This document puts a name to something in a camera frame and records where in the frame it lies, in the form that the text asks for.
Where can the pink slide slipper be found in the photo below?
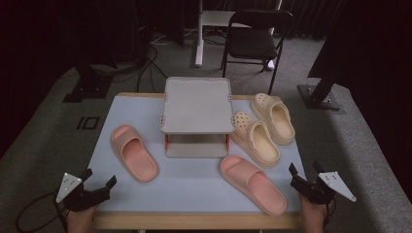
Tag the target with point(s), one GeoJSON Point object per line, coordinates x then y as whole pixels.
{"type": "Point", "coordinates": [136, 155]}
{"type": "Point", "coordinates": [256, 184]}

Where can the grey two-tier shoe rack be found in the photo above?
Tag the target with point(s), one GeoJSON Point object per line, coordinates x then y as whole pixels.
{"type": "Point", "coordinates": [197, 106]}

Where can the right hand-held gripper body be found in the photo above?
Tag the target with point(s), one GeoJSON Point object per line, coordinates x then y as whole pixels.
{"type": "Point", "coordinates": [336, 186]}

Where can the black folding chair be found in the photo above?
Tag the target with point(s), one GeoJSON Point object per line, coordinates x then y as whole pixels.
{"type": "Point", "coordinates": [252, 42]}

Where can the person's left hand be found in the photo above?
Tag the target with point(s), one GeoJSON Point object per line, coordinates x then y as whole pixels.
{"type": "Point", "coordinates": [81, 221]}

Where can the beige perforated clog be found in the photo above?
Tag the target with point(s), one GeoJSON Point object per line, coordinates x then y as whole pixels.
{"type": "Point", "coordinates": [278, 121]}
{"type": "Point", "coordinates": [259, 142]}

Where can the black metal stand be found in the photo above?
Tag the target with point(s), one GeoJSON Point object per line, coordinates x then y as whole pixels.
{"type": "Point", "coordinates": [319, 95]}

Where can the black stand base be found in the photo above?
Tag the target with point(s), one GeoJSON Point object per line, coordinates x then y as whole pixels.
{"type": "Point", "coordinates": [89, 87]}

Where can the person's right hand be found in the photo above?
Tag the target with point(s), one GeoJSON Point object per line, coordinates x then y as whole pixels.
{"type": "Point", "coordinates": [313, 215]}

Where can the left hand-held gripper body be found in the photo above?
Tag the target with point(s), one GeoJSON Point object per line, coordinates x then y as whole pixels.
{"type": "Point", "coordinates": [69, 187]}

